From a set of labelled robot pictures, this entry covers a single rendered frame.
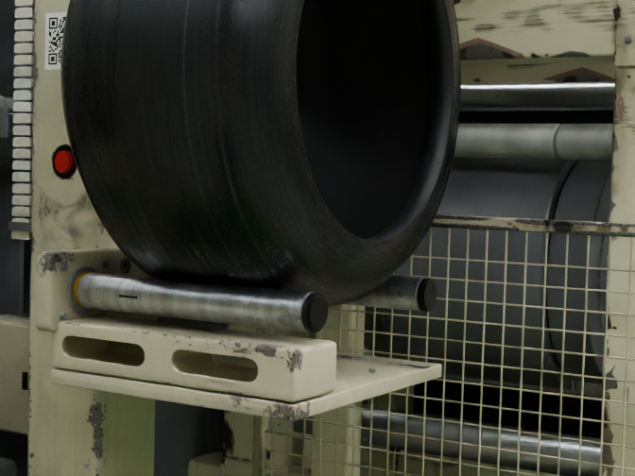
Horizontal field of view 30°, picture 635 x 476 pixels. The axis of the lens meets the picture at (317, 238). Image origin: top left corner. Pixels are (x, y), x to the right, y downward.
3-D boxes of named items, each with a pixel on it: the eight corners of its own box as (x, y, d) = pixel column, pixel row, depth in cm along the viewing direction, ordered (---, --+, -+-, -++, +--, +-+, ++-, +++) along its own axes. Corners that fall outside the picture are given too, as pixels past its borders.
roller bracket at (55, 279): (32, 331, 145) (34, 251, 145) (224, 305, 179) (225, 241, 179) (52, 333, 144) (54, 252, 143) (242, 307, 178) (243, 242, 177)
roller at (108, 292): (68, 309, 147) (69, 272, 147) (94, 306, 151) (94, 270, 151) (307, 335, 129) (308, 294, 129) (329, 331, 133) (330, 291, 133)
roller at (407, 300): (204, 293, 171) (205, 262, 171) (223, 291, 175) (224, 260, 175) (421, 314, 153) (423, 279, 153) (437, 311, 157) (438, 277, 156)
